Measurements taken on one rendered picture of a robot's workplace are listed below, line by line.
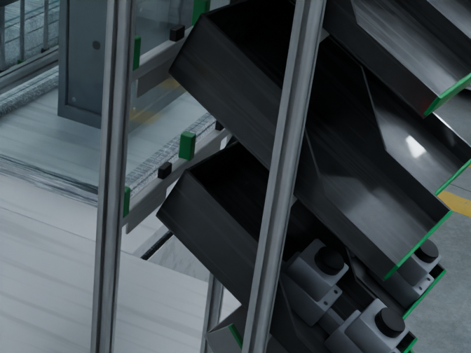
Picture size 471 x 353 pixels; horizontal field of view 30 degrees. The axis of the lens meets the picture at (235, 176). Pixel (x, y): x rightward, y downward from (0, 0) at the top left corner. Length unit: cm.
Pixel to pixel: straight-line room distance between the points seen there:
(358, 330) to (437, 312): 228
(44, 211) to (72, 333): 37
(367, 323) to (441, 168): 21
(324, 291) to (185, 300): 68
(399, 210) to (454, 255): 263
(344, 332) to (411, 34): 30
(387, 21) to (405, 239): 20
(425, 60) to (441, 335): 232
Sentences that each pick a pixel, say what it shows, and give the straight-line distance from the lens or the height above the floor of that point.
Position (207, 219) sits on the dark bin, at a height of 133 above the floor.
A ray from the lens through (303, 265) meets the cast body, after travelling 88.
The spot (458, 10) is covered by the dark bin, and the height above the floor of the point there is 153.
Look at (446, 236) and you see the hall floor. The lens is 362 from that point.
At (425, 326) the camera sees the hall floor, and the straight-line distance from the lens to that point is 308.
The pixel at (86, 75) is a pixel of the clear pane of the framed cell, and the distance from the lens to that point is 168.
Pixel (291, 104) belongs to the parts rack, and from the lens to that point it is 74.
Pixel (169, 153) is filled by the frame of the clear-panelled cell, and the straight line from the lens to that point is 193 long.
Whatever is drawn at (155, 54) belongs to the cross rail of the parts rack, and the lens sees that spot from 86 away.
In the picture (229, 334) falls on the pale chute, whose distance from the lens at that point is 93.
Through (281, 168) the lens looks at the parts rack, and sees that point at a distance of 77.
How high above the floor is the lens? 178
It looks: 29 degrees down
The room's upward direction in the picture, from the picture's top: 8 degrees clockwise
